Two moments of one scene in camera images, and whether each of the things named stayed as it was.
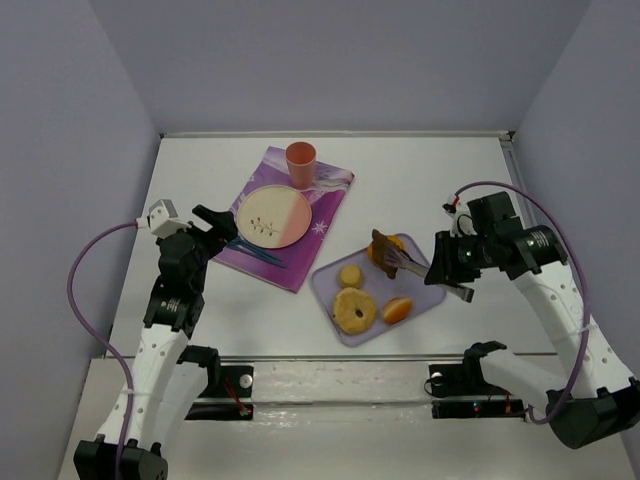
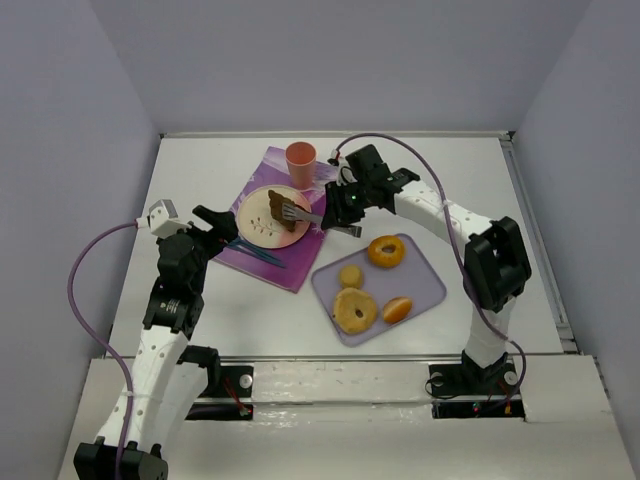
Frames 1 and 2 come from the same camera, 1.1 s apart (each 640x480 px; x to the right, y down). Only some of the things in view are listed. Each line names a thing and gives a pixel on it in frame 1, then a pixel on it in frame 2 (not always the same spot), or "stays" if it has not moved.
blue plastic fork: (237, 242) stays
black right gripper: (441, 261) -> (332, 207)
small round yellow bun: (350, 276) stays
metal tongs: (395, 258) -> (292, 213)
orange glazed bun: (396, 309) stays
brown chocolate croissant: (376, 250) -> (276, 203)
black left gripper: (211, 232) stays
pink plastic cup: (302, 160) stays
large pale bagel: (347, 303) stays
